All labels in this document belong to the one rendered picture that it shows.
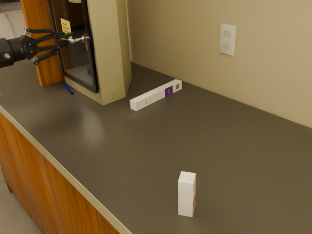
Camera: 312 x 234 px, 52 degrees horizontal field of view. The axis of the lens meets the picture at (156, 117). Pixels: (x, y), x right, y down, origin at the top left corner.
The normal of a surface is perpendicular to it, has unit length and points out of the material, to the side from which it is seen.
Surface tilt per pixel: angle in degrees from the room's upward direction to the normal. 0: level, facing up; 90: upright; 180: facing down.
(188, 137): 0
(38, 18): 90
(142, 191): 0
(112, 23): 90
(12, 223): 0
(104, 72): 90
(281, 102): 90
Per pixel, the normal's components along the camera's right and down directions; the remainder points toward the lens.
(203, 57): -0.76, 0.34
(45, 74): 0.65, 0.34
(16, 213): -0.04, -0.87
